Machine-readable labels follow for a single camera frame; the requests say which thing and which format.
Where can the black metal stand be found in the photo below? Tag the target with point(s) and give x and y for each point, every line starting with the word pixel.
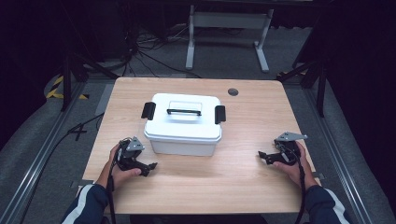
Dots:
pixel 66 84
pixel 320 90

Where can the white plastic storage box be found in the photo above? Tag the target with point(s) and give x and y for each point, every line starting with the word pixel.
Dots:
pixel 183 148

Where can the white box lid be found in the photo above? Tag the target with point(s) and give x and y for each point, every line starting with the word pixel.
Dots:
pixel 183 129

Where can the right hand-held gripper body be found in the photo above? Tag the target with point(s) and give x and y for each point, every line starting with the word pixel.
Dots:
pixel 288 151

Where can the white metal desk frame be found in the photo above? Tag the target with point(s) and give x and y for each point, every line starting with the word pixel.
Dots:
pixel 229 20

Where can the yellow black floor tape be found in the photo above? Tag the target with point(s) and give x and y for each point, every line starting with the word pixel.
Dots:
pixel 53 92

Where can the person's left hand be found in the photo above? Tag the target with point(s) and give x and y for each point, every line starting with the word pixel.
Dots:
pixel 120 176

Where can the aluminium floor rail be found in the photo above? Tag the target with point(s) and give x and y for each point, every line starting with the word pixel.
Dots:
pixel 34 158
pixel 345 161

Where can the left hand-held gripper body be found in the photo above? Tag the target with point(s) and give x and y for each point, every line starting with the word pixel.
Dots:
pixel 128 154

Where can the black box latch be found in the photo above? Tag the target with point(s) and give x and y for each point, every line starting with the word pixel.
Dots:
pixel 148 111
pixel 219 114

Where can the person's right hand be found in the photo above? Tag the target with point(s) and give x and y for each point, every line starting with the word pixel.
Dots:
pixel 299 172

